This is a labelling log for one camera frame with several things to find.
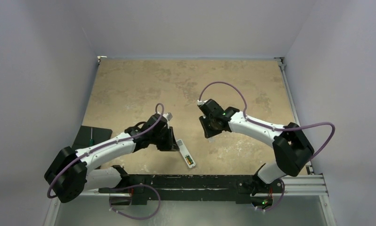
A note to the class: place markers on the white remote control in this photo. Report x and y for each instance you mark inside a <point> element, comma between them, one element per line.
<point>185,152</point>

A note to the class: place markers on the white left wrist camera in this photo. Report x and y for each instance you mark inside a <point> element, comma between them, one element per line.
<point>167,116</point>

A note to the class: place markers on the black mat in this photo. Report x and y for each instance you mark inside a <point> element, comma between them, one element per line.
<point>83,136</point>

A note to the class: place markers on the green handled screwdriver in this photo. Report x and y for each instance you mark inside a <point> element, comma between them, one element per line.
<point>91,140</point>

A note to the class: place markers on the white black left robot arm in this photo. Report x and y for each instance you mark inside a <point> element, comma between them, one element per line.
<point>74,171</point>

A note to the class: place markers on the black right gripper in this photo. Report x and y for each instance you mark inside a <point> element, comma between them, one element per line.
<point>208,125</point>

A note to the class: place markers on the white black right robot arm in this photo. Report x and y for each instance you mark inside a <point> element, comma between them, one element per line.
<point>291,148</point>

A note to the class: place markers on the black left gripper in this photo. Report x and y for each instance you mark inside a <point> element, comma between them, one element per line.
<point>170,144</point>

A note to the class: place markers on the aluminium frame rail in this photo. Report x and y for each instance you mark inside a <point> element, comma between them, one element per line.
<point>324,199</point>

